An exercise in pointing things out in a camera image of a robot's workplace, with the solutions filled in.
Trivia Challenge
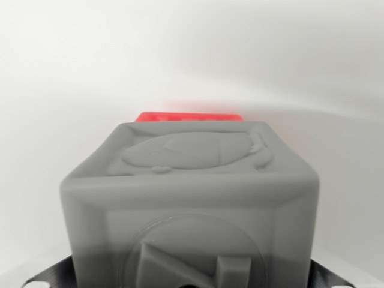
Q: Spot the grey embossed toy cube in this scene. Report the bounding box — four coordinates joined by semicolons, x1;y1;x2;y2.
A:
59;120;319;288

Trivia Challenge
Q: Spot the red embossed toy cube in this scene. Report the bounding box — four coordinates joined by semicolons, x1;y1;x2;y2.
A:
134;111;243;123

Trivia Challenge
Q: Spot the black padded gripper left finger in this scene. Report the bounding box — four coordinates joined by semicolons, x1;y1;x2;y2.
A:
22;254;76;288

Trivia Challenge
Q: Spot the black padded gripper right finger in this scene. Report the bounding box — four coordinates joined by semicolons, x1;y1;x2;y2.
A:
310;257;358;288

